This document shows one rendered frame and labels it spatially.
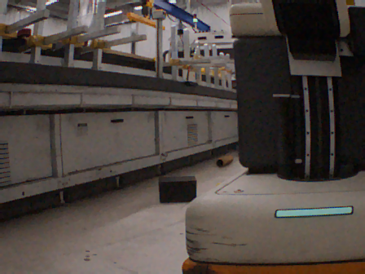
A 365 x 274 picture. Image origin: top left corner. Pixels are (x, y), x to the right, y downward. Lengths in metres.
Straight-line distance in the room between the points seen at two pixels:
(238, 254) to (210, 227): 0.09
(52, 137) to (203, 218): 1.25
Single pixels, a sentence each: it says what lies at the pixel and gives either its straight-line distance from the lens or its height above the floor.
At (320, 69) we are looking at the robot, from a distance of 0.96.
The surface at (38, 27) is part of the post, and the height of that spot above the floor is 0.87.
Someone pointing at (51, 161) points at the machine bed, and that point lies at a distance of 1.91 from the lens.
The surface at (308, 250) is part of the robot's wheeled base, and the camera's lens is 0.77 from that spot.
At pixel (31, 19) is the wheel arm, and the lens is 1.24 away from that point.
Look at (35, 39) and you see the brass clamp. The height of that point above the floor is 0.81.
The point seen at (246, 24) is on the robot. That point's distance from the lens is 1.10.
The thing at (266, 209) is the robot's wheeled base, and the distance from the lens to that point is 0.76.
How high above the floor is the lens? 0.45
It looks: 3 degrees down
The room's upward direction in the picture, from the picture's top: 2 degrees counter-clockwise
